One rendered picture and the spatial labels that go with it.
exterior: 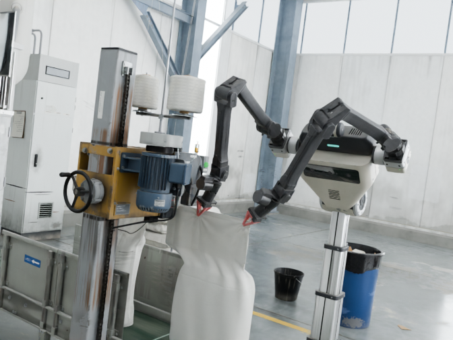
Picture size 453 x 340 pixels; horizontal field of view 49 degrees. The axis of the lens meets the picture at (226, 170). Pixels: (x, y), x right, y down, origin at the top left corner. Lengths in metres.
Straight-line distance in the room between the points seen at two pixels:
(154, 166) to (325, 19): 9.49
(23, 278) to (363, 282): 2.66
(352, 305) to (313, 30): 7.93
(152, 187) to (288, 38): 9.40
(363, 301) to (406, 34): 7.12
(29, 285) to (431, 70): 8.68
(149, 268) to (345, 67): 8.40
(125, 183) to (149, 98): 0.44
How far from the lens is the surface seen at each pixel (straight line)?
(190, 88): 2.19
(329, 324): 2.75
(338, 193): 2.54
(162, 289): 3.03
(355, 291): 4.36
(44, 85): 6.09
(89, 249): 2.28
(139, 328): 2.79
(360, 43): 10.88
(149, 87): 2.38
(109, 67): 2.23
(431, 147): 10.14
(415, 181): 10.18
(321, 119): 1.95
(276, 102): 11.12
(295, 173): 2.07
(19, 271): 3.14
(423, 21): 10.64
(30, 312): 3.07
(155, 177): 2.08
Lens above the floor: 1.41
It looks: 3 degrees down
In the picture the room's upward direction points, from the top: 7 degrees clockwise
